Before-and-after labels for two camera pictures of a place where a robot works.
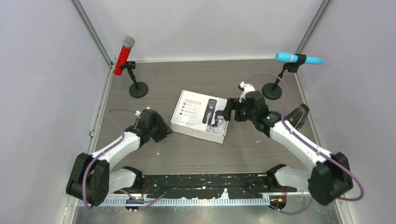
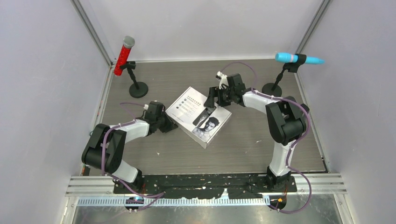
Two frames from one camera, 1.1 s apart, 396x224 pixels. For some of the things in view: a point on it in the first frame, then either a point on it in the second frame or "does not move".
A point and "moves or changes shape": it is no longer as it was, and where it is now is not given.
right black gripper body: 242,113 to 224,96
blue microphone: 289,58 does not move
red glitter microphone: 128,42 does not move
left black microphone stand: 138,89 does not move
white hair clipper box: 201,115 moves or changes shape
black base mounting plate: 201,186 does not move
